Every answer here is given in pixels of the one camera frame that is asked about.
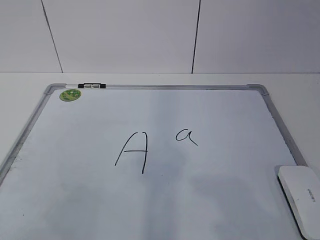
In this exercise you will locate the white board eraser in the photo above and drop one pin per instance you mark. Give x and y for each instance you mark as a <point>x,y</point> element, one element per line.
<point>301,186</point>

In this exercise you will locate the black and clear hanging clip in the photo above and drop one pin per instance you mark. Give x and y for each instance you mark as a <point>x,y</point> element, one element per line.
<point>91,86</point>

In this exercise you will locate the round green magnet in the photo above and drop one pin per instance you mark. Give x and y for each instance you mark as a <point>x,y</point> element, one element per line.
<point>70,95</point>

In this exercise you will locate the white board with aluminium frame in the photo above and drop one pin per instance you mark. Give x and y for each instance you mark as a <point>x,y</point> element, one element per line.
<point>150,163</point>

